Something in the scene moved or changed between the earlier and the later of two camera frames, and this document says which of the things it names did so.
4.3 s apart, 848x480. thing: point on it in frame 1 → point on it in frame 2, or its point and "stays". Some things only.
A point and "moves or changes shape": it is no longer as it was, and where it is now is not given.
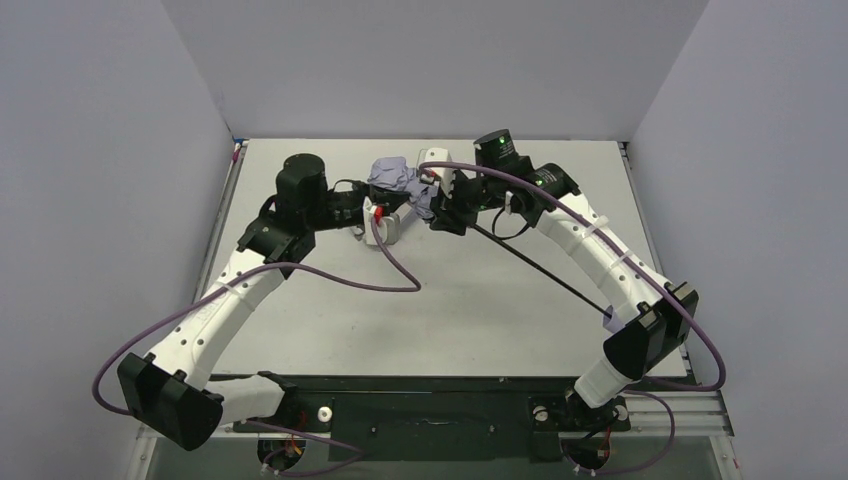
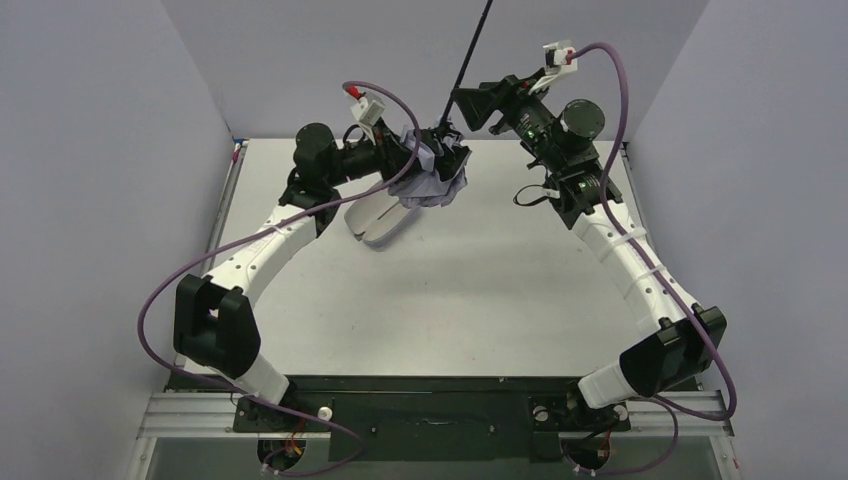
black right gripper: x=448 y=213 → x=502 y=102
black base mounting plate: x=446 y=419 stays
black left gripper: x=378 y=198 → x=391 y=148
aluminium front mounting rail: x=690 y=413 stays
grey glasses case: x=391 y=223 stays
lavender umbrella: x=398 y=175 moves or changes shape
